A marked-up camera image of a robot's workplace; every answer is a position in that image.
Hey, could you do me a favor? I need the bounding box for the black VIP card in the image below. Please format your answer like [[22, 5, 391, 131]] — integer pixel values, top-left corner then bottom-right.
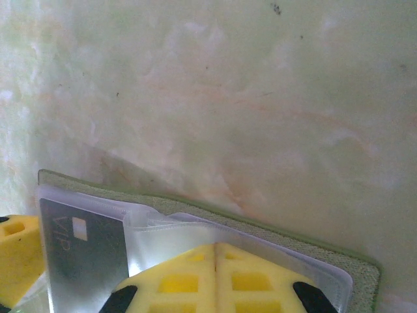
[[38, 198, 130, 294]]

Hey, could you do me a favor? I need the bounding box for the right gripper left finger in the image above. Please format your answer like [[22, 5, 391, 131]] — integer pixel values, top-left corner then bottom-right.
[[100, 243, 216, 313]]

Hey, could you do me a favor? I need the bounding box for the green card holder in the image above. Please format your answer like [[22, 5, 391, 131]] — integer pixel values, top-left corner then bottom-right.
[[37, 168, 382, 313]]

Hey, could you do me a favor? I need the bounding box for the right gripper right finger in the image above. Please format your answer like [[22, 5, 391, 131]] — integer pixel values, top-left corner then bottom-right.
[[214, 241, 339, 313]]

